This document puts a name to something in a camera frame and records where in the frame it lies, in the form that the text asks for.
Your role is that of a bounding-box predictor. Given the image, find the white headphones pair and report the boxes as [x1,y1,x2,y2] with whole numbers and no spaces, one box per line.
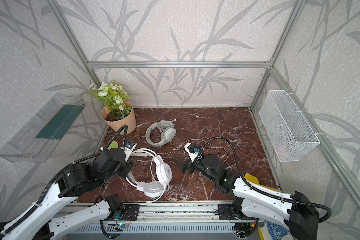
[125,148,173,204]
[145,119,177,148]

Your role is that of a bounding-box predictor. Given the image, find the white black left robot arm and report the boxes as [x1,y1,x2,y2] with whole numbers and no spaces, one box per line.
[0,143,128,240]

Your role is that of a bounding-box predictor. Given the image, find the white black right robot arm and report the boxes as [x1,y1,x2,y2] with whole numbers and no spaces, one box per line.
[177,143,332,240]

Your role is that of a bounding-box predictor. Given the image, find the peach flower pot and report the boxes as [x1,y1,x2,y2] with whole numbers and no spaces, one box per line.
[101,101,137,134]

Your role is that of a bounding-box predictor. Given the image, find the artificial green white plant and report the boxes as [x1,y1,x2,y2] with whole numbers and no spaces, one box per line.
[88,80,132,122]

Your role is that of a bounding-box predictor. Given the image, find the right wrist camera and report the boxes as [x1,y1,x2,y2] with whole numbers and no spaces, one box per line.
[185,143,202,165]

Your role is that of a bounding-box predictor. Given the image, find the green trowel wooden handle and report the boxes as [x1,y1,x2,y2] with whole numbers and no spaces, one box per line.
[107,141,119,150]

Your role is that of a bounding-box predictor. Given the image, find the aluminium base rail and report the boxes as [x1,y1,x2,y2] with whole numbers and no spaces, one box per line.
[62,200,259,235]

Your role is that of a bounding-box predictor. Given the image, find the clear plastic wall shelf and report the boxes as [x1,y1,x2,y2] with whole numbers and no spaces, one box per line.
[0,94,86,163]

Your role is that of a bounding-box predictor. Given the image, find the white wire mesh basket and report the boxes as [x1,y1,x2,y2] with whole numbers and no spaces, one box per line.
[259,90,320,162]

